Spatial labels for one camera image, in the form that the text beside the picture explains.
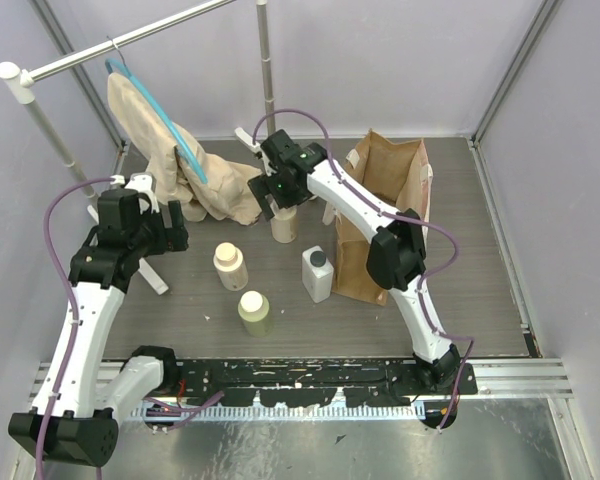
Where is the cream bottle beige cap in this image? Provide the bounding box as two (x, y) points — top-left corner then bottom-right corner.
(270, 206), (298, 244)

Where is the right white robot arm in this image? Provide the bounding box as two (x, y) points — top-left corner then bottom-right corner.
(248, 130), (463, 394)

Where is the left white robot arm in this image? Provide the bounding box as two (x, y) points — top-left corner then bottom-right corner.
(8, 187), (188, 468)

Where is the brown canvas bag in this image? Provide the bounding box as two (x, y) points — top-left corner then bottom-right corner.
(322, 128), (434, 307)

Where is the beige cloth garment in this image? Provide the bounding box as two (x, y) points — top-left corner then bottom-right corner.
(107, 73), (262, 225)

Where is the beige bottle pink cap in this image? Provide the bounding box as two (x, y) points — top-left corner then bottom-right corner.
(213, 242), (248, 291)

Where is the blue clothes hanger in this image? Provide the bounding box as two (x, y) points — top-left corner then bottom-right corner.
(105, 59), (208, 184)

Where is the white square bottle black cap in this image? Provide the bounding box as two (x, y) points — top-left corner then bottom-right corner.
(301, 246), (334, 303)

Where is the yellow-green bottle cream cap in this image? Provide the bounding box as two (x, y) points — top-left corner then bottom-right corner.
(238, 290), (274, 337)

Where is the white garment rack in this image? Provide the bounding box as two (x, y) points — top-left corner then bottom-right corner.
(0, 0), (281, 296)

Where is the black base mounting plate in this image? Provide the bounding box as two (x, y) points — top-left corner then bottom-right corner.
(150, 357), (454, 408)

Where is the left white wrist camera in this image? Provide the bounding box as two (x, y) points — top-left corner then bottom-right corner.
(109, 172), (160, 213)

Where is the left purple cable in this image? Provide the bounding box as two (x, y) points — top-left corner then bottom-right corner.
(33, 174), (127, 480)

